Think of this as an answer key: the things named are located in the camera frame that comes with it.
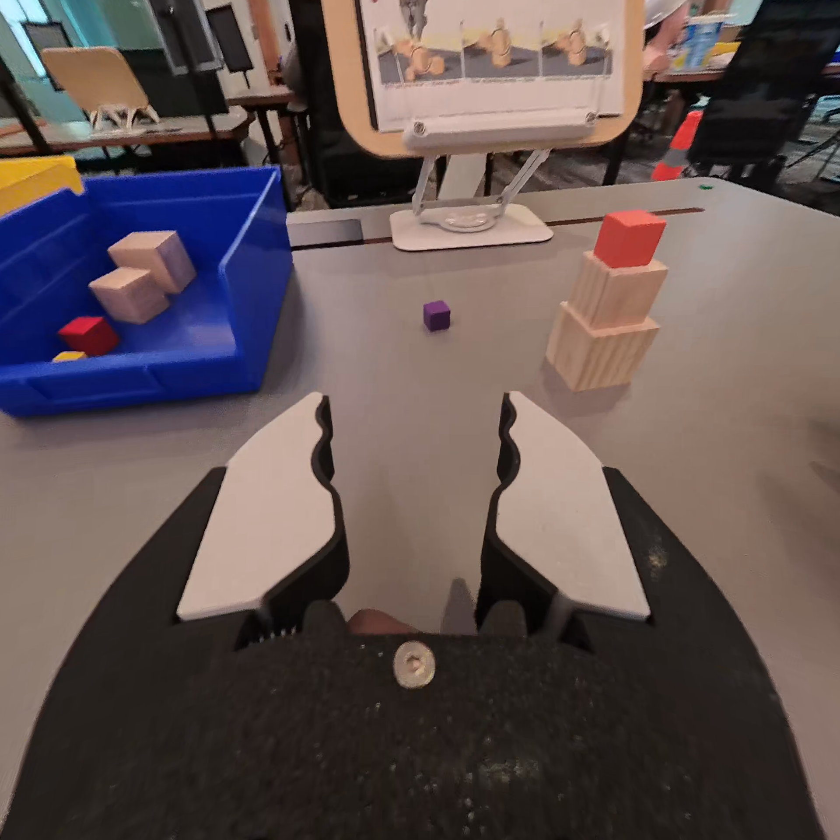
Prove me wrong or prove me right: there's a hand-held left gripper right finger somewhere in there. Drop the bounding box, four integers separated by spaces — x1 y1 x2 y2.
477 390 652 626

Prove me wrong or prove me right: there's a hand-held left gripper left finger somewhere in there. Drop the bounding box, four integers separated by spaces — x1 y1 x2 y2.
176 392 351 626

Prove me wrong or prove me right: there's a large wooden cube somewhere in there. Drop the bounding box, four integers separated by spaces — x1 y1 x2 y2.
546 302 661 393
108 231 196 295

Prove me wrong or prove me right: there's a blue plastic bin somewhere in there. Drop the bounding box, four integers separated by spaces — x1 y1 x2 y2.
0 167 295 418

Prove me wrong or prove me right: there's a medium wooden cube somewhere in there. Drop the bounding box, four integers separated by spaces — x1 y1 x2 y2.
569 252 669 329
88 268 172 325

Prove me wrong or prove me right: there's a red wooden cube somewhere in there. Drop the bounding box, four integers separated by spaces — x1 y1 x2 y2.
594 210 668 269
58 315 120 357

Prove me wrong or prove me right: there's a black office chair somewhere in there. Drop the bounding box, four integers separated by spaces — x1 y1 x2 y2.
687 0 840 178
283 0 421 208

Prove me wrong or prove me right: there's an orange striped traffic cone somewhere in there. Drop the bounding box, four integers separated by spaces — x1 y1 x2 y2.
651 109 704 182

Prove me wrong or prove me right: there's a yellow plastic bin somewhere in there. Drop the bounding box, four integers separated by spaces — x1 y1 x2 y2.
0 155 85 219

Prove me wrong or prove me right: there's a brown wooden desk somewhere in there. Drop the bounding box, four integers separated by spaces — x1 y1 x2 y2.
0 111 253 165

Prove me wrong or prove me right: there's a wooden display board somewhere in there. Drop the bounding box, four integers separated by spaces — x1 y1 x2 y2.
321 0 645 160

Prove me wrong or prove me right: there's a pale board on stand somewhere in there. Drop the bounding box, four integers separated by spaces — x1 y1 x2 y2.
40 46 161 132

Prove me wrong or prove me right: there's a white instruction sheet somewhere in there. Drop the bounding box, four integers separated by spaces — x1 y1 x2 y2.
357 0 626 132

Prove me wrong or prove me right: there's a blue white plastic container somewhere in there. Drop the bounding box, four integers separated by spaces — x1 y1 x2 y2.
675 14 736 74

